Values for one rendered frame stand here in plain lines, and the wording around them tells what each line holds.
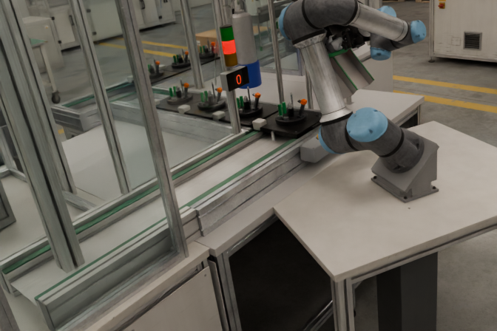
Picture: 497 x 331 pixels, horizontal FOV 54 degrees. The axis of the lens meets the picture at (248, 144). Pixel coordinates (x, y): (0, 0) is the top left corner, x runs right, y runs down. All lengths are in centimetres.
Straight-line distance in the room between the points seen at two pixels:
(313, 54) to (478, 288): 156
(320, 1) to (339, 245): 74
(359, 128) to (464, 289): 135
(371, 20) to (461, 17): 446
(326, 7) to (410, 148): 52
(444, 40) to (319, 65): 468
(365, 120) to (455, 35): 467
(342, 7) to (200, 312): 105
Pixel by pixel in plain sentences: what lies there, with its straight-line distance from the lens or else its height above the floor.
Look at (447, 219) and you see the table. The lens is 163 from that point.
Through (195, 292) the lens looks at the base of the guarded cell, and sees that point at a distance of 159.
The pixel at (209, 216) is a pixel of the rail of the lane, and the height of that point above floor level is 92.
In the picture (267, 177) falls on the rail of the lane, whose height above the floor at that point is 92.
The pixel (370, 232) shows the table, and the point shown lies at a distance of 155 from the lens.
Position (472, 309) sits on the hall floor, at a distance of 262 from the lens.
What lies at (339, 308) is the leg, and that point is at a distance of 150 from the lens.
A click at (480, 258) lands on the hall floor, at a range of 293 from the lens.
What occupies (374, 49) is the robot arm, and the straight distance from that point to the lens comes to 193.
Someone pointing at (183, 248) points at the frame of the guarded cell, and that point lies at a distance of 153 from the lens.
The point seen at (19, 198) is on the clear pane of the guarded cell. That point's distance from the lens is 121.
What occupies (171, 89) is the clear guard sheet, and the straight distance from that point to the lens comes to 183.
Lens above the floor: 174
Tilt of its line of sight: 23 degrees down
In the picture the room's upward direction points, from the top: 9 degrees counter-clockwise
